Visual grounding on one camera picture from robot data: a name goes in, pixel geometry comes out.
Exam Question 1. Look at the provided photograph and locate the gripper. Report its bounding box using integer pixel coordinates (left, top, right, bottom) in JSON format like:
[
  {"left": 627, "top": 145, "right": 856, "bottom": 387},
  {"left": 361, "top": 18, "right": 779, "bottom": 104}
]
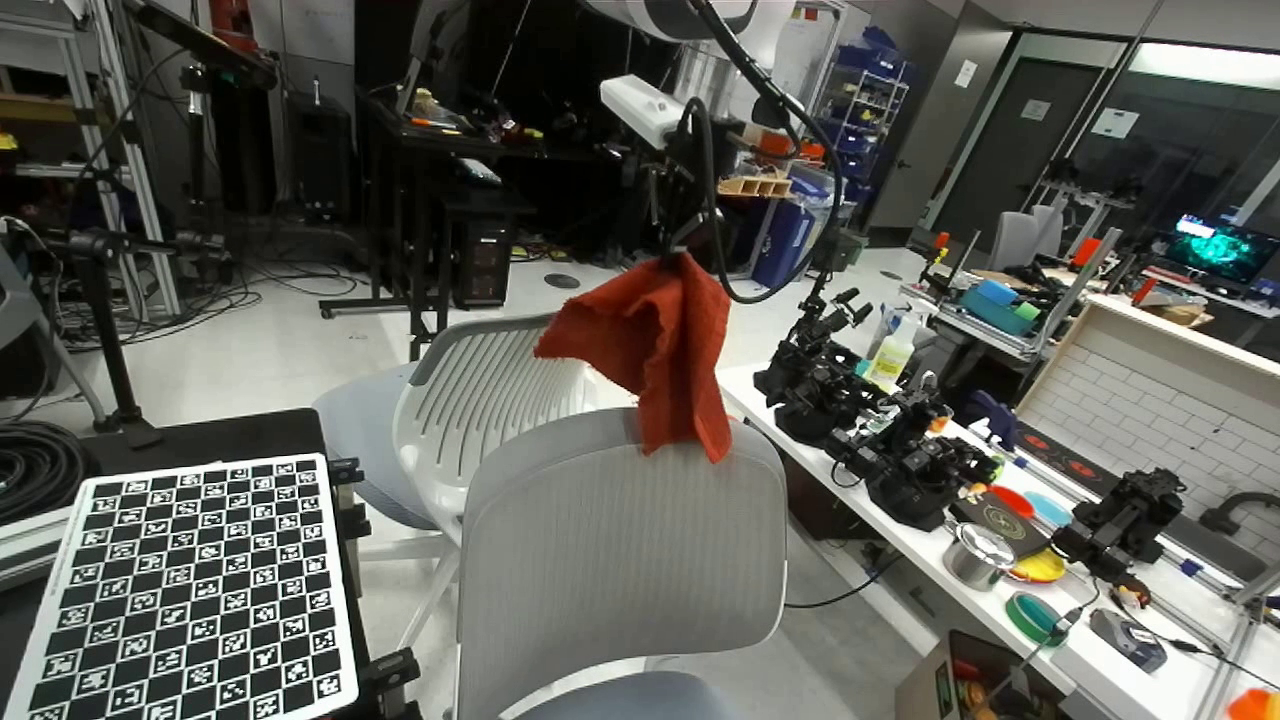
[{"left": 640, "top": 122, "right": 723, "bottom": 265}]

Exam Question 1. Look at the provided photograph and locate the red cloth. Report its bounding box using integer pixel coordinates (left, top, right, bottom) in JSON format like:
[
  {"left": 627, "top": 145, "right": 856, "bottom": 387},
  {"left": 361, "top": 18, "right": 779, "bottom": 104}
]
[{"left": 533, "top": 252, "right": 734, "bottom": 465}]

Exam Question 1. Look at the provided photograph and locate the white ribbed office chair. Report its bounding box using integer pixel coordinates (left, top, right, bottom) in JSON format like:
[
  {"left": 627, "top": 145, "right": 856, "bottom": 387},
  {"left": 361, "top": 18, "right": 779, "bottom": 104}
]
[{"left": 312, "top": 312, "right": 641, "bottom": 651}]

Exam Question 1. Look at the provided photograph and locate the grey mesh office chair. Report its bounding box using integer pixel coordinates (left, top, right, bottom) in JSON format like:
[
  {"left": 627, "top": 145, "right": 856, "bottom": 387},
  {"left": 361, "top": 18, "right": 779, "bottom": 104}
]
[{"left": 455, "top": 407, "right": 789, "bottom": 720}]

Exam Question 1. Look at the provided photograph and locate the wooden slotted block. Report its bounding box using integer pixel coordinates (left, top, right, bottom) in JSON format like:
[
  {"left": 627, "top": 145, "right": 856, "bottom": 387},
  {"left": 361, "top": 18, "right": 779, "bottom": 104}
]
[{"left": 717, "top": 170, "right": 794, "bottom": 200}]

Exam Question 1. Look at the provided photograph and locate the blue bin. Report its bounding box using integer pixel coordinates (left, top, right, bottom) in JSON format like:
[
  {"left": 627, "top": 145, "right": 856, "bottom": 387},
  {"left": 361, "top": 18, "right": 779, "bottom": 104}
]
[{"left": 751, "top": 195, "right": 818, "bottom": 291}]

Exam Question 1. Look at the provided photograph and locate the black computer tower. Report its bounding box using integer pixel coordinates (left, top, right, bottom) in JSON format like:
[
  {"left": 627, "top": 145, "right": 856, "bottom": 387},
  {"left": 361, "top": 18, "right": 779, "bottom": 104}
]
[{"left": 452, "top": 190, "right": 518, "bottom": 310}]

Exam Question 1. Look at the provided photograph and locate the black robot gripper device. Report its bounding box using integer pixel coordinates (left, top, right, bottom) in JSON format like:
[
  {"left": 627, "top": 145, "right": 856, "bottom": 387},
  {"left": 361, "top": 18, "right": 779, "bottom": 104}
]
[
  {"left": 1050, "top": 467, "right": 1188, "bottom": 583},
  {"left": 828, "top": 372, "right": 1003, "bottom": 532},
  {"left": 753, "top": 288, "right": 883, "bottom": 447}
]

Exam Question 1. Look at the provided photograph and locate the spray bottle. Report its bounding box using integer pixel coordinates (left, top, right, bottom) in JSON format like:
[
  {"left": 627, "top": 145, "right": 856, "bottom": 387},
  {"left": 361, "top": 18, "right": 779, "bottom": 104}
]
[{"left": 864, "top": 309, "right": 922, "bottom": 394}]

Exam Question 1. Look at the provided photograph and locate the black desk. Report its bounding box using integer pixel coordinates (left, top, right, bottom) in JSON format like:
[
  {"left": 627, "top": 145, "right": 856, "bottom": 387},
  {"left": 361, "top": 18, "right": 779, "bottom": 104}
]
[{"left": 318, "top": 88, "right": 641, "bottom": 363}]

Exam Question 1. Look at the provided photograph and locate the blue green box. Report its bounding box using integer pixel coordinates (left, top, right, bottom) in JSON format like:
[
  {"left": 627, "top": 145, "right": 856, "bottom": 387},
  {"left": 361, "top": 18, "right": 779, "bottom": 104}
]
[{"left": 958, "top": 279, "right": 1043, "bottom": 337}]

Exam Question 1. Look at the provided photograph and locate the dark door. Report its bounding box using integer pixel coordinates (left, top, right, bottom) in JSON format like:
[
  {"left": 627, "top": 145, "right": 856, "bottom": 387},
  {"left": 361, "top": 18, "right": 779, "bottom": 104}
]
[{"left": 930, "top": 58, "right": 1103, "bottom": 253}]

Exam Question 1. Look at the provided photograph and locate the row of grey office chairs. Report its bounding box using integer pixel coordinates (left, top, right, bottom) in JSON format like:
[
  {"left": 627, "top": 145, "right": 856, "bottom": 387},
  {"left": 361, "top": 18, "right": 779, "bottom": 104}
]
[{"left": 988, "top": 204, "right": 1067, "bottom": 273}]

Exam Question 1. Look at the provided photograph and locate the black round plate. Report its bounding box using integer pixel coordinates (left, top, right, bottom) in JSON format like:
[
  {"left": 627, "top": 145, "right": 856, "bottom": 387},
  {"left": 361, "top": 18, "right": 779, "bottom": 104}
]
[{"left": 948, "top": 489, "right": 1053, "bottom": 548}]

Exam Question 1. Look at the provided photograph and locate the metal pot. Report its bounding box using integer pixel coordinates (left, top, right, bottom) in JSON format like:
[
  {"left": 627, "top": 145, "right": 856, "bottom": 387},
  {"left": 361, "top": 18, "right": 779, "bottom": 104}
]
[{"left": 942, "top": 521, "right": 1018, "bottom": 592}]

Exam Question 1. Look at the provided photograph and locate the light blue plate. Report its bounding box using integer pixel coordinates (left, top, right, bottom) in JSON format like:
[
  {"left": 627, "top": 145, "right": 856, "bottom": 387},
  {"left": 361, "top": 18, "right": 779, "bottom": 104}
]
[{"left": 1024, "top": 490, "right": 1074, "bottom": 530}]

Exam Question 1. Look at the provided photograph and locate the yellow plate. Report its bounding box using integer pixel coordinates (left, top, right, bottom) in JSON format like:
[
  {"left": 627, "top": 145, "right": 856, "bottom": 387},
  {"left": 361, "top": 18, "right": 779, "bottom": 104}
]
[{"left": 1008, "top": 547, "right": 1068, "bottom": 585}]

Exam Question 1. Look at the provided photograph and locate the toy kitchen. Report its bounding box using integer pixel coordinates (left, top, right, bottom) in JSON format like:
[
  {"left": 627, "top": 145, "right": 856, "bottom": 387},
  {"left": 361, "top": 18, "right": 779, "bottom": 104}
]
[{"left": 1013, "top": 293, "right": 1280, "bottom": 607}]

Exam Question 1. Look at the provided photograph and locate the green lid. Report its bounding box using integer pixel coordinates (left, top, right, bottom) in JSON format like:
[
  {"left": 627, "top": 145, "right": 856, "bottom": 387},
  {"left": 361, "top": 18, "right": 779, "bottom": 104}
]
[{"left": 1004, "top": 591, "right": 1069, "bottom": 648}]

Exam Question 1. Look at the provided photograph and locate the monitor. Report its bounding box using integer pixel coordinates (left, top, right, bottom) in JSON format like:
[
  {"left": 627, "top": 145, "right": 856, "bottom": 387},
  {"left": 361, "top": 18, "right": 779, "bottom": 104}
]
[{"left": 1163, "top": 212, "right": 1280, "bottom": 287}]

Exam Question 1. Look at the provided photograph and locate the small black grey device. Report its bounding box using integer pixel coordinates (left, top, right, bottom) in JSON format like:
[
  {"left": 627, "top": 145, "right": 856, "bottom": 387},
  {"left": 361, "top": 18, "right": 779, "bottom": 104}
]
[{"left": 1087, "top": 607, "right": 1170, "bottom": 674}]

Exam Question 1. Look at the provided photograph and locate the black white calibration board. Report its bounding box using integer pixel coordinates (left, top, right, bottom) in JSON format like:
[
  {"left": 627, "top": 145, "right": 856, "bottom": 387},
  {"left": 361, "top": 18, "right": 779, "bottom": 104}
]
[{"left": 0, "top": 453, "right": 361, "bottom": 720}]

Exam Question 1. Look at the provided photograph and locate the wire shelf with blue bins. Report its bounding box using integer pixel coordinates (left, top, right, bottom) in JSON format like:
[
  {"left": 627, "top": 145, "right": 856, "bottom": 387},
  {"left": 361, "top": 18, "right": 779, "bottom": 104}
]
[{"left": 812, "top": 38, "right": 913, "bottom": 206}]

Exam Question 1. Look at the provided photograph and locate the metal frame rack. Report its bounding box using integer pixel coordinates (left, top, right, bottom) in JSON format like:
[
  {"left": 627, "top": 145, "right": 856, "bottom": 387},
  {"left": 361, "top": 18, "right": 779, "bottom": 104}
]
[{"left": 0, "top": 0, "right": 183, "bottom": 323}]

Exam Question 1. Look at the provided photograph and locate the coil of black cable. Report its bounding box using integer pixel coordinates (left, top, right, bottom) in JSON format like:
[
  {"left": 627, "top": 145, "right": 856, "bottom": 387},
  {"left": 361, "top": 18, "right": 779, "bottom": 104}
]
[{"left": 0, "top": 420, "right": 93, "bottom": 527}]

